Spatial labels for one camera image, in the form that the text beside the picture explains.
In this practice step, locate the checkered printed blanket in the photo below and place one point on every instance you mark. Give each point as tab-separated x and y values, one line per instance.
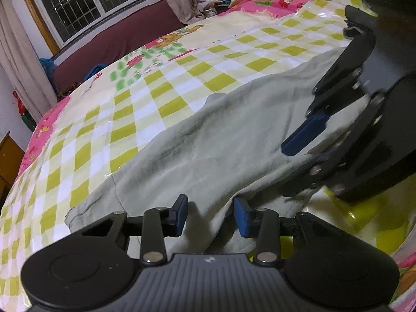
162	81

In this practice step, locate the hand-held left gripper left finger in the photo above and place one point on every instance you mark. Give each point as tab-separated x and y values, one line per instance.
180	215

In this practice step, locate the red decoration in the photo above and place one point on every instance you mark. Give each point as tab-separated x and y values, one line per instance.
23	110

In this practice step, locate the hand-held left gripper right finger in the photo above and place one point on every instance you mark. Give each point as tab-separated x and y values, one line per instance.
242	218

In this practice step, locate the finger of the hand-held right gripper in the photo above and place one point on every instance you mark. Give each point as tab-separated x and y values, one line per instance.
338	156
305	136

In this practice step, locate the barred window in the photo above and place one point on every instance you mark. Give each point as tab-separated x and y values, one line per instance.
87	3

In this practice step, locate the grey-green pants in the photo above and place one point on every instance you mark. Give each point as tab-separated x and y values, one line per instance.
211	143

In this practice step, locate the wooden cabinet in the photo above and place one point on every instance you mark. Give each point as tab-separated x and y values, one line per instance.
9	165

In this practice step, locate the woven basket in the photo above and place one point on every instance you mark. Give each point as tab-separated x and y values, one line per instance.
208	10

